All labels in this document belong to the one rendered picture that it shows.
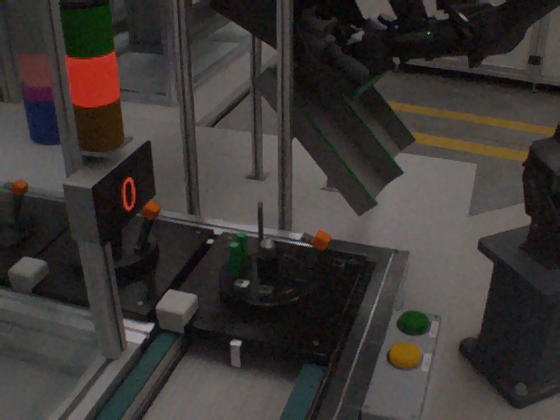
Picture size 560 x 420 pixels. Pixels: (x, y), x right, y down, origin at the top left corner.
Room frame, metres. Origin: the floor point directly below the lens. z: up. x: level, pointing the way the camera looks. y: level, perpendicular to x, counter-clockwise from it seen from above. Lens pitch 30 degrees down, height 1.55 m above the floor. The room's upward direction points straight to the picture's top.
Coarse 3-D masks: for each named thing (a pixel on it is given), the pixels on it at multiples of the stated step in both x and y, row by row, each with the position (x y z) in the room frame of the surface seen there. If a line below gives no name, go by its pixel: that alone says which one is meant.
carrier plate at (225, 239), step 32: (224, 256) 0.87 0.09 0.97; (320, 256) 0.87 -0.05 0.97; (352, 256) 0.87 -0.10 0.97; (192, 288) 0.79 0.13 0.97; (320, 288) 0.79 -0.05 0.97; (352, 288) 0.79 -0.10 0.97; (192, 320) 0.72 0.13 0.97; (224, 320) 0.72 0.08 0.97; (256, 320) 0.72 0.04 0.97; (288, 320) 0.72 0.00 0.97; (320, 320) 0.72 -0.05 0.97; (288, 352) 0.66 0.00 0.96; (320, 352) 0.65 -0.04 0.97
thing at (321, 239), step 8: (304, 232) 0.79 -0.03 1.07; (320, 232) 0.78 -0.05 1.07; (304, 240) 0.77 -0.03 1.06; (312, 240) 0.77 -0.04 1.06; (320, 240) 0.76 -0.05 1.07; (328, 240) 0.76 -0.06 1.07; (312, 248) 0.77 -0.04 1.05; (320, 248) 0.76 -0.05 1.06; (312, 256) 0.77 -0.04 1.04; (304, 264) 0.77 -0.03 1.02; (312, 264) 0.77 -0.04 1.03; (304, 272) 0.77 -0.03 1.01
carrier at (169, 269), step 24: (120, 240) 0.87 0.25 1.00; (168, 240) 0.92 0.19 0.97; (192, 240) 0.92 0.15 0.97; (120, 264) 0.82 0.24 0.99; (144, 264) 0.83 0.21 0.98; (168, 264) 0.85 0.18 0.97; (192, 264) 0.87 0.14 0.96; (120, 288) 0.79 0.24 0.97; (144, 288) 0.79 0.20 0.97; (168, 288) 0.79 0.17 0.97; (144, 312) 0.73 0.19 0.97
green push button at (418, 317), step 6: (408, 312) 0.73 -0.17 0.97; (414, 312) 0.73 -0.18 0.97; (420, 312) 0.73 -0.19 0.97; (402, 318) 0.72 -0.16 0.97; (408, 318) 0.72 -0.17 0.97; (414, 318) 0.72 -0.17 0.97; (420, 318) 0.72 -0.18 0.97; (426, 318) 0.72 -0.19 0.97; (402, 324) 0.71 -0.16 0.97; (408, 324) 0.70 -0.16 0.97; (414, 324) 0.70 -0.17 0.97; (420, 324) 0.70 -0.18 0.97; (426, 324) 0.70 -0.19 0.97; (408, 330) 0.70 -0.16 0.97; (414, 330) 0.70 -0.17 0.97; (420, 330) 0.70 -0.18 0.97
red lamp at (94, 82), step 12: (72, 60) 0.63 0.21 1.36; (84, 60) 0.63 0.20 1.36; (96, 60) 0.63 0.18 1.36; (108, 60) 0.64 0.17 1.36; (72, 72) 0.63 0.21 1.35; (84, 72) 0.63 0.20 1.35; (96, 72) 0.63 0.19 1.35; (108, 72) 0.64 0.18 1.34; (72, 84) 0.63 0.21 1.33; (84, 84) 0.63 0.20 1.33; (96, 84) 0.63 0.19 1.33; (108, 84) 0.64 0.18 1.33; (72, 96) 0.64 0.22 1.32; (84, 96) 0.63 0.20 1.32; (96, 96) 0.63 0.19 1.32; (108, 96) 0.64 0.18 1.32
